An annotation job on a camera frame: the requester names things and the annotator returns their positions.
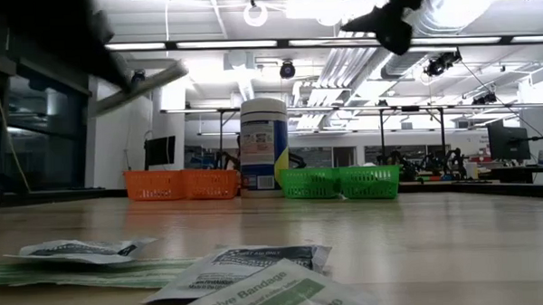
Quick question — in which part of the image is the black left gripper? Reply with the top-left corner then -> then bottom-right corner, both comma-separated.
0,0 -> 135,98

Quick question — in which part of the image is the dark glass window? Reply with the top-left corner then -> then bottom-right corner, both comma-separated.
0,63 -> 92,193

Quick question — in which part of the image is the overhead light bar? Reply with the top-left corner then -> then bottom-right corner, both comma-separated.
104,27 -> 543,59

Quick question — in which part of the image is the round white ceiling lamp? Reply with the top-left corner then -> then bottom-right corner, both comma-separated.
242,0 -> 270,28

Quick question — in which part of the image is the orange plastic basket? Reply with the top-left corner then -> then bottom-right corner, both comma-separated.
123,168 -> 186,203
181,167 -> 242,202

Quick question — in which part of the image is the white wipes canister blue label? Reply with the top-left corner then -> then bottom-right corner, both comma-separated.
238,97 -> 292,199

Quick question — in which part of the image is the green plastic basket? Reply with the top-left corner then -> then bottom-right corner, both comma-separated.
338,164 -> 402,201
279,166 -> 342,201

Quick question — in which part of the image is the black desk monitor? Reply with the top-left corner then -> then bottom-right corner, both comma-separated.
486,119 -> 531,162

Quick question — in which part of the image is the white antiseptic wipe packet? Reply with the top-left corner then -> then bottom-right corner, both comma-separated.
138,241 -> 335,305
2,236 -> 159,270

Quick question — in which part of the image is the black ceiling camera cluster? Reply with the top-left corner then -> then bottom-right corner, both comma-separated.
424,48 -> 463,78
471,91 -> 500,107

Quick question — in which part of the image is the black wall monitor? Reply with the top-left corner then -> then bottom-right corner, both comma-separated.
143,135 -> 177,167

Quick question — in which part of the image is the yellow cable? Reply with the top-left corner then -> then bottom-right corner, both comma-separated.
0,0 -> 32,193

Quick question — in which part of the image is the black background frame stand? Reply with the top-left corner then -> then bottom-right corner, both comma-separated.
160,99 -> 448,174

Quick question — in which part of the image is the black aluminium rig frame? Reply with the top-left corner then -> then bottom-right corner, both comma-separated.
0,172 -> 543,218

